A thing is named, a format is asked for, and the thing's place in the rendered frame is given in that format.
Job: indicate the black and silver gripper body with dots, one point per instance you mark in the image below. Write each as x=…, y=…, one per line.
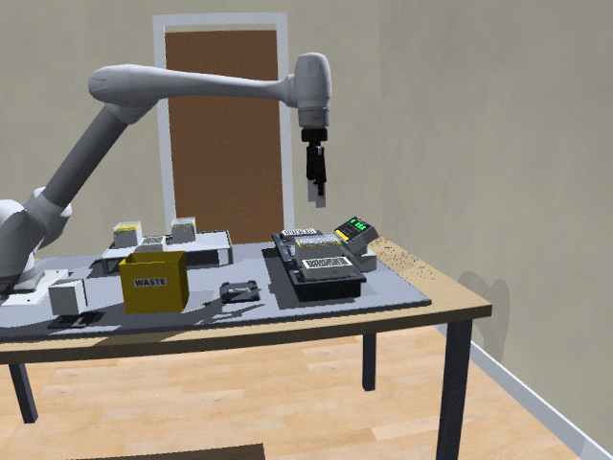
x=314, y=136

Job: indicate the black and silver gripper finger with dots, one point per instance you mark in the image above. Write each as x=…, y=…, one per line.
x=310, y=178
x=320, y=176

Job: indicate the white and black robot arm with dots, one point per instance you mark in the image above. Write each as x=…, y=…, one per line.
x=128, y=93

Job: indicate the yellow waste bin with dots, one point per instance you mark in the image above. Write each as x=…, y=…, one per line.
x=150, y=287

